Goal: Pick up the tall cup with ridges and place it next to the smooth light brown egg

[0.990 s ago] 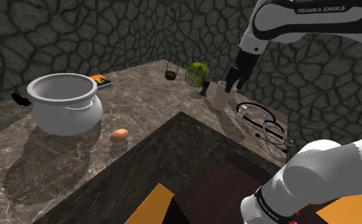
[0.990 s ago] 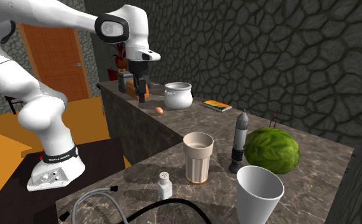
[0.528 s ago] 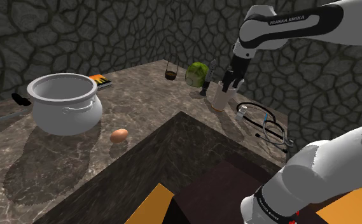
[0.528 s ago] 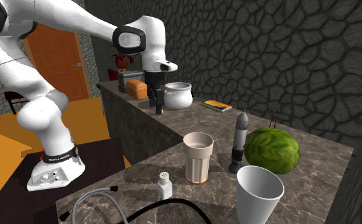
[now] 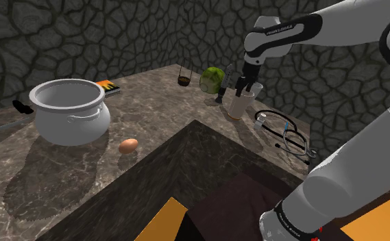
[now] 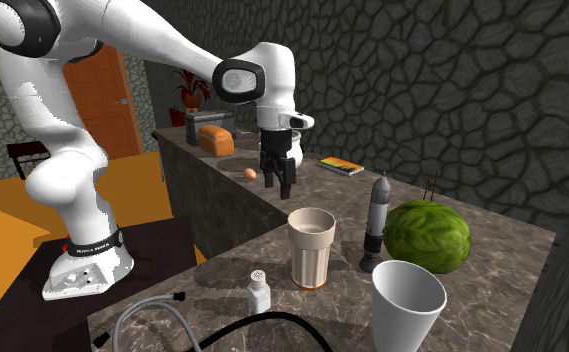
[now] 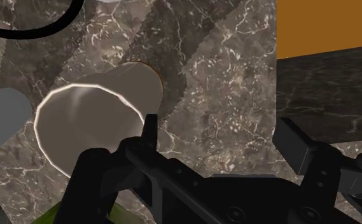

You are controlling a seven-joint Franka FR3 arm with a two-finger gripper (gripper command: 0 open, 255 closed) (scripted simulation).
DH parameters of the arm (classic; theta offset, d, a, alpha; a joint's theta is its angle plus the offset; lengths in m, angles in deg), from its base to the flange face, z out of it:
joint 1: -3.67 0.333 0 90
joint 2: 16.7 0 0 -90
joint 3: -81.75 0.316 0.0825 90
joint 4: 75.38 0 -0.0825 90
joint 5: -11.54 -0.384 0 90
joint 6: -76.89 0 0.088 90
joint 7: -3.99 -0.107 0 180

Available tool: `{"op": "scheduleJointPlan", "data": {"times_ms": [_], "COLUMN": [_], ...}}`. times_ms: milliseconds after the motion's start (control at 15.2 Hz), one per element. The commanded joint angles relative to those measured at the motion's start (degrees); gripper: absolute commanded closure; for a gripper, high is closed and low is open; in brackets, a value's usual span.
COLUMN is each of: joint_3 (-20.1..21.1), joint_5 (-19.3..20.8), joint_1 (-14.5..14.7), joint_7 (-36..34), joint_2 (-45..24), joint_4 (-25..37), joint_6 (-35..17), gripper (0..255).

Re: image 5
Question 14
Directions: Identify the green cabbage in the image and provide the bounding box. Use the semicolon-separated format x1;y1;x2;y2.
199;66;227;95

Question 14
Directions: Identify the white cup with orange base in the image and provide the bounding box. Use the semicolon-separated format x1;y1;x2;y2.
227;82;265;121

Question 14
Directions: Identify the orange and black book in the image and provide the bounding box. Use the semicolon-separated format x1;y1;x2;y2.
95;79;121;98

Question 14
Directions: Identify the dark robot stand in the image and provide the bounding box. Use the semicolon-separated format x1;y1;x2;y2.
184;171;353;241

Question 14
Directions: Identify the black stethoscope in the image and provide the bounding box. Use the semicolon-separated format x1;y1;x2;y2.
253;110;319;166

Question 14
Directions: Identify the black handled knife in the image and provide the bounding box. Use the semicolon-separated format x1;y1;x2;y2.
214;62;235;105

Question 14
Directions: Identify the brown egg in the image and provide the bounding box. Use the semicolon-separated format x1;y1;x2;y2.
118;138;139;155

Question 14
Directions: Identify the dark small basket with handle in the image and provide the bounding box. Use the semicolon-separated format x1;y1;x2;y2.
176;58;195;88

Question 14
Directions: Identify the large white pot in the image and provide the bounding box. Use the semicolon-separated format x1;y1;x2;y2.
28;78;112;147

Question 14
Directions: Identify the small black object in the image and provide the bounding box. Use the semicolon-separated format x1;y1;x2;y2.
12;99;36;115

